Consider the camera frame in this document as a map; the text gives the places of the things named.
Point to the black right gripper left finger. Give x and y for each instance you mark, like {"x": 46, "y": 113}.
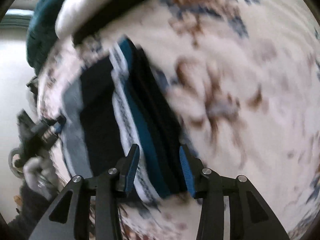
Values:
{"x": 127, "y": 168}

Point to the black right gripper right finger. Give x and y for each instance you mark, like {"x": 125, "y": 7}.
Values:
{"x": 192, "y": 171}

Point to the navy teal patterned sock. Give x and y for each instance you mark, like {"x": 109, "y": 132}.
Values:
{"x": 113, "y": 104}

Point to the grey gloved left hand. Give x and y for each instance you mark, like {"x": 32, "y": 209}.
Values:
{"x": 40, "y": 176}

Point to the dark teal knitted garment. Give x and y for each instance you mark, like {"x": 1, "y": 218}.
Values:
{"x": 41, "y": 34}

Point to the white floral fleece blanket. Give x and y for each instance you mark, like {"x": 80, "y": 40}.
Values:
{"x": 242, "y": 79}

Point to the white fluffy garment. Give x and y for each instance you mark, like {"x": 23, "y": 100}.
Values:
{"x": 74, "y": 14}

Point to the black folded garment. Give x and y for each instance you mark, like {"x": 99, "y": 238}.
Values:
{"x": 109, "y": 12}

